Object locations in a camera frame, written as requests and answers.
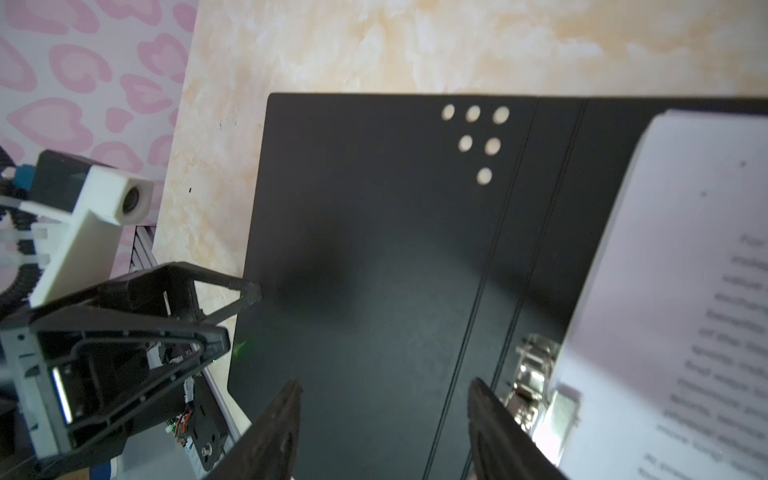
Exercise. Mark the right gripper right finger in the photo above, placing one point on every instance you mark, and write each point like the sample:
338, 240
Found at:
500, 448

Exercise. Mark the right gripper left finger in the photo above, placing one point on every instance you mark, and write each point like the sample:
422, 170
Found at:
268, 449

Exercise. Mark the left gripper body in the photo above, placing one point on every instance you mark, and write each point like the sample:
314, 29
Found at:
30, 390

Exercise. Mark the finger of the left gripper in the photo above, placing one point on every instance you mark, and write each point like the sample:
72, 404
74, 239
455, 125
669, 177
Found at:
173, 298
134, 372

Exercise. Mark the paper sheet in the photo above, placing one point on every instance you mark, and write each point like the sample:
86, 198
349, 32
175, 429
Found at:
666, 353

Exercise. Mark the black and white folder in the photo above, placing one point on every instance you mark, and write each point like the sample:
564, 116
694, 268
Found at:
406, 245

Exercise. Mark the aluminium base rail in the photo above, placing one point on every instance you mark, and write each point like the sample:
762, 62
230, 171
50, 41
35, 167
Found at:
157, 454

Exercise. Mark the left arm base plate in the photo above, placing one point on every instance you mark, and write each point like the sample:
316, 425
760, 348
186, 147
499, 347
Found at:
202, 428

